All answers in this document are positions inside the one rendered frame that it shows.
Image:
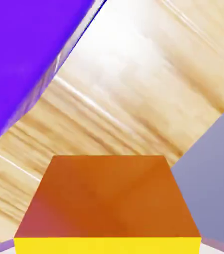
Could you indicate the large grey box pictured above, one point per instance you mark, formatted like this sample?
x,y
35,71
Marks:
x,y
213,178

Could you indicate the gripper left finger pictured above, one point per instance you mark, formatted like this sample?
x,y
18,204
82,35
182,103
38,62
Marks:
x,y
2,249

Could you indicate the small yellow cube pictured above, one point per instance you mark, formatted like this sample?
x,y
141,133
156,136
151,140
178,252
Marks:
x,y
107,198

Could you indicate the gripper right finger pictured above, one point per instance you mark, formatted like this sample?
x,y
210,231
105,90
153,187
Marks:
x,y
211,249

